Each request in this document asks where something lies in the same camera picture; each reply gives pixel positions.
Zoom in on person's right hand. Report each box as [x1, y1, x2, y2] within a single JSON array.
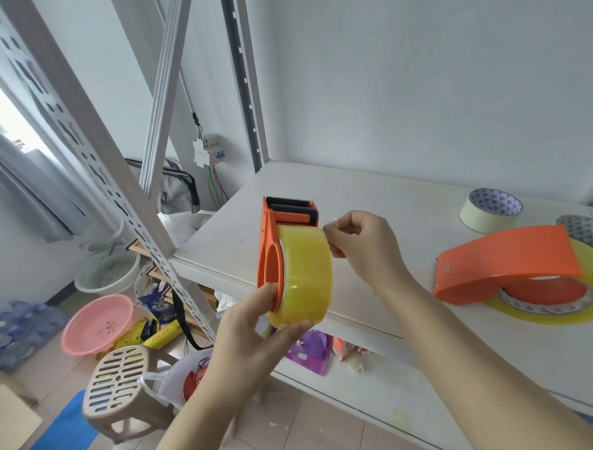
[[322, 210, 416, 299]]

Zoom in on person's left hand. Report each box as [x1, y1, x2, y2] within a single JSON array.
[[214, 282, 315, 405]]

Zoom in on yellow tape roll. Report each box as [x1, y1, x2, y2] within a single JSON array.
[[266, 224, 334, 331], [486, 239, 593, 325]]

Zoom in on orange tape dispenser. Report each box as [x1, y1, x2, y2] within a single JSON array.
[[434, 225, 589, 307], [257, 196, 321, 314]]

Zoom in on cream tape roll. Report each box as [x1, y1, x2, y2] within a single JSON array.
[[459, 187, 524, 235]]

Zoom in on white tape roll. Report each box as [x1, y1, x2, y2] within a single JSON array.
[[555, 214, 593, 247]]

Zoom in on person's right forearm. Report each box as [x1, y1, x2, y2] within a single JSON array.
[[377, 273, 593, 450]]

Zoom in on white red-printed plastic bag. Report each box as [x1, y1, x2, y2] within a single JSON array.
[[138, 347, 219, 411]]

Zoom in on brown wooden crate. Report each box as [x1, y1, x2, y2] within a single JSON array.
[[125, 239, 219, 325]]

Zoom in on purple plastic bag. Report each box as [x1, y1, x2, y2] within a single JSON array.
[[283, 329, 334, 376]]

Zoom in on yellow packet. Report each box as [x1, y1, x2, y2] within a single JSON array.
[[97, 316, 184, 360]]

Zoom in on blue packet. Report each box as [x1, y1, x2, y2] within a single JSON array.
[[138, 283, 177, 323]]

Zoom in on red and white packet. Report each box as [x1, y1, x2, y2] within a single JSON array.
[[332, 337, 371, 362]]

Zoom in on beige slotted plastic stool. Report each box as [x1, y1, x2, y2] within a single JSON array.
[[82, 345, 179, 446]]

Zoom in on pink plastic basin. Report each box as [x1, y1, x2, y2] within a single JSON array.
[[61, 294, 136, 357]]

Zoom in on white plastic basin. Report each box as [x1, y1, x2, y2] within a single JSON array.
[[74, 250, 141, 296]]

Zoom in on grey bag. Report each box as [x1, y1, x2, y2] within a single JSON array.
[[125, 157, 201, 215]]

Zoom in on blue mat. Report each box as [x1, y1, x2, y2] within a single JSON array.
[[30, 389, 99, 450]]

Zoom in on white circuit breaker box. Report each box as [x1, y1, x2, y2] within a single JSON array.
[[192, 134, 228, 169]]

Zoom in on pack of water bottles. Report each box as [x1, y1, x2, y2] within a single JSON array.
[[0, 299, 70, 374]]

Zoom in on beige cardboard box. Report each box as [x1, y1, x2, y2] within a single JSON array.
[[0, 383, 43, 450]]

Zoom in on black strap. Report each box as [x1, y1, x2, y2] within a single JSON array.
[[170, 287, 215, 352]]

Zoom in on coloured electric wires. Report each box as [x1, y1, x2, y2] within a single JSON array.
[[207, 164, 230, 207]]

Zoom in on white and dark shelf post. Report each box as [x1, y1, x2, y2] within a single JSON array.
[[220, 0, 271, 173]]

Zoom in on white aluminium rail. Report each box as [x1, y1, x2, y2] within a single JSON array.
[[138, 0, 193, 200]]

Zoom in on white perforated shelf post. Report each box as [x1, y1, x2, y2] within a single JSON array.
[[0, 0, 219, 344]]

